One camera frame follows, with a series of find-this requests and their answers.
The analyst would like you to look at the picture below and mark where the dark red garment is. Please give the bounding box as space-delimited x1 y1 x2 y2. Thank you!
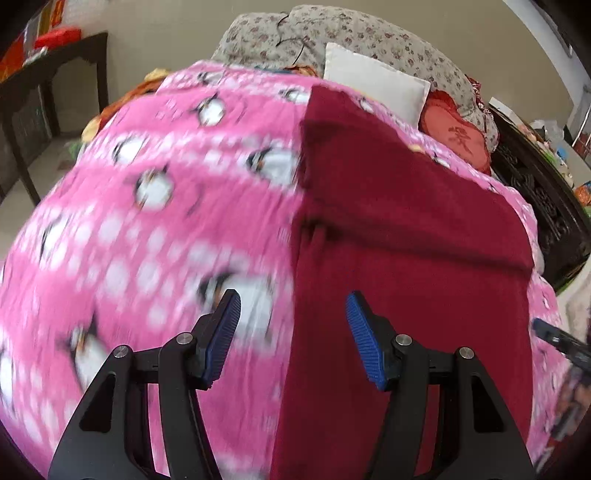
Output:
270 86 534 479

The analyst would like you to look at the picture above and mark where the dark carved wooden headboard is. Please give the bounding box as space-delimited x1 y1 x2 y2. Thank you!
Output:
491 109 590 292

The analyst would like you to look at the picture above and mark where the pink penguin quilt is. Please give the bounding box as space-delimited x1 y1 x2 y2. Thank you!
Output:
1 61 560 479

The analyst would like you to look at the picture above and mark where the red heart cushion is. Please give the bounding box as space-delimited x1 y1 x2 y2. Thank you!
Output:
419 90 491 174

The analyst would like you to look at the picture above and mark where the white square pillow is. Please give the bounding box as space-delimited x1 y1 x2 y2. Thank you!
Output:
324 42 431 127

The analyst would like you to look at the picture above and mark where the dark wooden side table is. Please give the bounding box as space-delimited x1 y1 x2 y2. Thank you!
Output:
0 31 110 206

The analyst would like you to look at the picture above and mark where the red box with gold print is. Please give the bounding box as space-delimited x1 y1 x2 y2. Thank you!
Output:
0 33 25 82

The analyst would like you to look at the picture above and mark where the red gift box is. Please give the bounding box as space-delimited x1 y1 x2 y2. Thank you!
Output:
34 27 82 50

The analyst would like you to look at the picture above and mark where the grey floral duvet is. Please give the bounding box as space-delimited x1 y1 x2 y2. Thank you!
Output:
211 5 499 151

